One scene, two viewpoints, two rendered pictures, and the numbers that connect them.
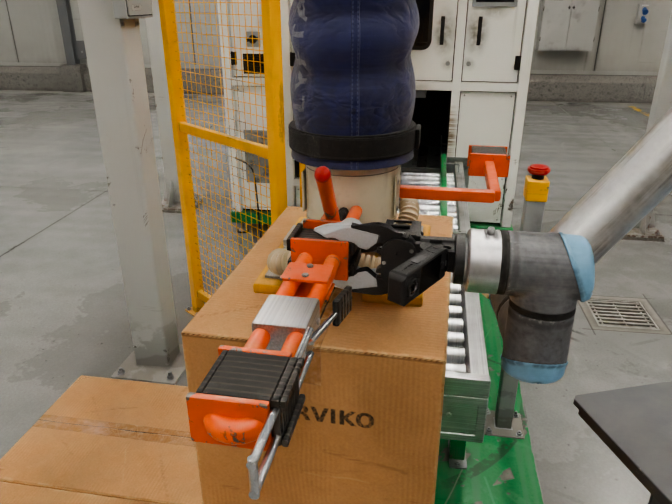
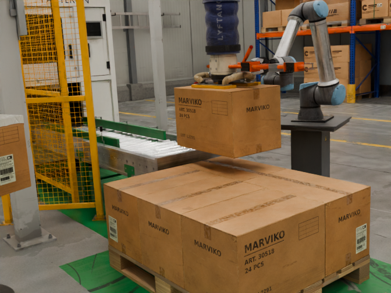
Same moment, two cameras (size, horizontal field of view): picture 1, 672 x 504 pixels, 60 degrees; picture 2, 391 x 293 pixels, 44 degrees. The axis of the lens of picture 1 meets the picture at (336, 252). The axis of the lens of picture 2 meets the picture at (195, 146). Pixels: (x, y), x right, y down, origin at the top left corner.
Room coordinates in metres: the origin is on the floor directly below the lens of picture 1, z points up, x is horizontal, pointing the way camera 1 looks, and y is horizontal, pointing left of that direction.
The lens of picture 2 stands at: (-0.97, 2.44, 1.33)
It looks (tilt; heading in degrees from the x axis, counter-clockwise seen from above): 12 degrees down; 313
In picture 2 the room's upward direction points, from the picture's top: 3 degrees counter-clockwise
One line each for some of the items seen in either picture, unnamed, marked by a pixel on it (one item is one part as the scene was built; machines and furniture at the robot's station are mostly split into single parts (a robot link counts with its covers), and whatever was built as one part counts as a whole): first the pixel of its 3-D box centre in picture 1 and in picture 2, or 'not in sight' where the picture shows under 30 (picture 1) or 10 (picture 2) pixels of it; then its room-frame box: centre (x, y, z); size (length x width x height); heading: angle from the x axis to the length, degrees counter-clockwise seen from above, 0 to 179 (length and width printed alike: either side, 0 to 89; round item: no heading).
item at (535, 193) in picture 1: (518, 313); not in sight; (1.84, -0.65, 0.50); 0.07 x 0.07 x 1.00; 81
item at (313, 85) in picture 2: not in sight; (310, 93); (0.84, -0.80, 0.95); 0.17 x 0.15 x 0.18; 174
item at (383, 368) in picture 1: (345, 350); (226, 117); (1.02, -0.02, 0.87); 0.60 x 0.40 x 0.40; 169
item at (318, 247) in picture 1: (325, 248); (250, 66); (0.79, 0.02, 1.20); 0.10 x 0.08 x 0.06; 79
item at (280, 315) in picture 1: (287, 327); (276, 67); (0.58, 0.06, 1.19); 0.07 x 0.07 x 0.04; 79
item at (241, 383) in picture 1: (243, 394); (293, 66); (0.45, 0.09, 1.20); 0.08 x 0.07 x 0.05; 169
